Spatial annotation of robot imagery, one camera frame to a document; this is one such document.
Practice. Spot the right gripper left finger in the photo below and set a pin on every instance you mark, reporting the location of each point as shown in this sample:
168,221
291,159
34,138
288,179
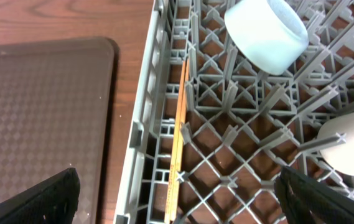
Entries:
54,200

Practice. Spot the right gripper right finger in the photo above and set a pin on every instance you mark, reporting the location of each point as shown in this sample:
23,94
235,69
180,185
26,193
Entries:
303,198

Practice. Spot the green cup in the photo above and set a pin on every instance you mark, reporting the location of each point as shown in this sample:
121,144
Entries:
340,157

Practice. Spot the light blue bowl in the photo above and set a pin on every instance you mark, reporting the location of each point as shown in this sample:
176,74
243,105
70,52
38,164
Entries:
269,33

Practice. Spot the grey dishwasher rack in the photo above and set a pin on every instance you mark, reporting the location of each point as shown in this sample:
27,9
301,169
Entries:
242,124

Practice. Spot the brown serving tray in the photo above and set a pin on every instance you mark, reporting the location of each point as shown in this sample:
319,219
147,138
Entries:
55,111

